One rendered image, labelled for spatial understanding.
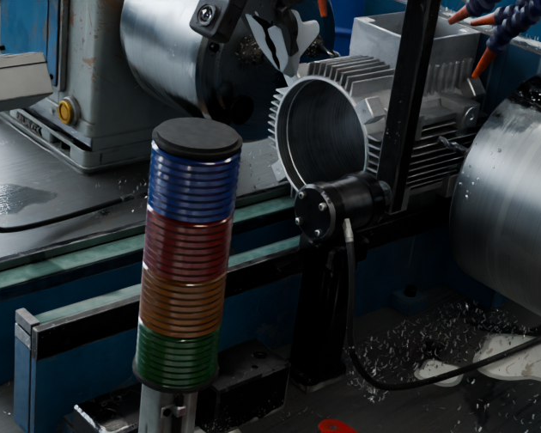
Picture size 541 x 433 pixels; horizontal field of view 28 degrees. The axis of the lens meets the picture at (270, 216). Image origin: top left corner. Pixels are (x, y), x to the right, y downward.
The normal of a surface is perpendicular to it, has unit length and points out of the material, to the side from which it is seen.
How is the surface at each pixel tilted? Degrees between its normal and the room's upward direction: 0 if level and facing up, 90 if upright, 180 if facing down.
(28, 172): 0
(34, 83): 57
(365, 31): 90
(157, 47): 88
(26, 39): 90
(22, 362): 90
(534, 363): 0
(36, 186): 0
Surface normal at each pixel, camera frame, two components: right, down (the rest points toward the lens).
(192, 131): 0.12, -0.89
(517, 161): -0.60, -0.24
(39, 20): -0.75, 0.21
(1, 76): 0.61, -0.15
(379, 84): 0.65, 0.37
